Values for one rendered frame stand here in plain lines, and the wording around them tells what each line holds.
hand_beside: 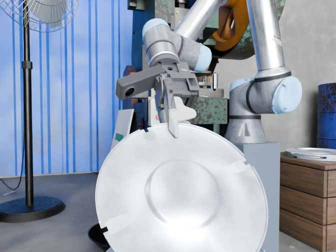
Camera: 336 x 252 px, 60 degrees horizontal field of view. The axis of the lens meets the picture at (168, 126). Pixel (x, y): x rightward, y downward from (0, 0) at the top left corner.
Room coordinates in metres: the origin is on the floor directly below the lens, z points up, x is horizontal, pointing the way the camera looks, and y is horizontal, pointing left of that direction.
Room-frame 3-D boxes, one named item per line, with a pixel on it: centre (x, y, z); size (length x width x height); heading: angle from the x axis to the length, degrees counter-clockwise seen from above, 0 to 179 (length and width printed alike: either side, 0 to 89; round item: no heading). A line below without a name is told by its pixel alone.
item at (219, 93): (1.80, -0.07, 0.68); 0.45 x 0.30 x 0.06; 108
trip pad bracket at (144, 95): (1.49, 0.15, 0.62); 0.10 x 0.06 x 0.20; 108
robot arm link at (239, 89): (1.09, -0.29, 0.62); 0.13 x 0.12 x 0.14; 31
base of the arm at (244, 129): (1.10, -0.29, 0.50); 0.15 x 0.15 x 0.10
